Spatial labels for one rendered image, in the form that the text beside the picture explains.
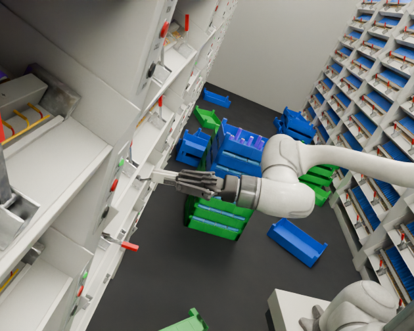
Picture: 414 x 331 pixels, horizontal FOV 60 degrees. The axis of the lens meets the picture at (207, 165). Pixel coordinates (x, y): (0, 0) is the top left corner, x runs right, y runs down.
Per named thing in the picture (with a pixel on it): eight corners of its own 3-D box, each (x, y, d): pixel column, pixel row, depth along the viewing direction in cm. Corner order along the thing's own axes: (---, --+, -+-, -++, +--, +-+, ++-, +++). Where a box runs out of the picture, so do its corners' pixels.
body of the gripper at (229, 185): (234, 209, 96) (200, 203, 97) (234, 194, 104) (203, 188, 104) (239, 185, 93) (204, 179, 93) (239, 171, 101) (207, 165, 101)
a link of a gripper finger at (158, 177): (176, 184, 99) (175, 186, 98) (151, 180, 99) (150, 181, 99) (177, 175, 98) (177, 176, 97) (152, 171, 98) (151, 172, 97)
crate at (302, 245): (321, 254, 212) (328, 244, 209) (310, 268, 196) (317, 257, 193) (279, 223, 224) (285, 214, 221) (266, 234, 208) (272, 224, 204)
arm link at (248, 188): (253, 199, 105) (233, 195, 105) (259, 171, 101) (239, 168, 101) (253, 216, 96) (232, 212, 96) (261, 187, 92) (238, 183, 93)
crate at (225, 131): (269, 150, 188) (276, 136, 185) (277, 168, 170) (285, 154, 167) (217, 131, 182) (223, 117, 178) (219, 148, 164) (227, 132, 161)
